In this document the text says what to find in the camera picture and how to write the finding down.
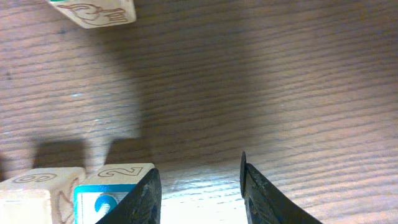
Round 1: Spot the green R block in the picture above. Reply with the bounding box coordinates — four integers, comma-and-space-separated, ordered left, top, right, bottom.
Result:
47, 0, 136, 29

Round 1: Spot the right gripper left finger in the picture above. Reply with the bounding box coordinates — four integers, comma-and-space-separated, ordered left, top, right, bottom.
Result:
96, 168, 162, 224

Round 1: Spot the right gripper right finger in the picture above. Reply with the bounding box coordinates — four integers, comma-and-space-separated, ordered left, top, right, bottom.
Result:
239, 153, 321, 224

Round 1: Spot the red I block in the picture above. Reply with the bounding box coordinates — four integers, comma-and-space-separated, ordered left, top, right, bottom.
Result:
1, 167, 86, 224

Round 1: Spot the blue 2 block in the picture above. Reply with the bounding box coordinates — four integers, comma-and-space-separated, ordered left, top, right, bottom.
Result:
73, 163, 155, 224

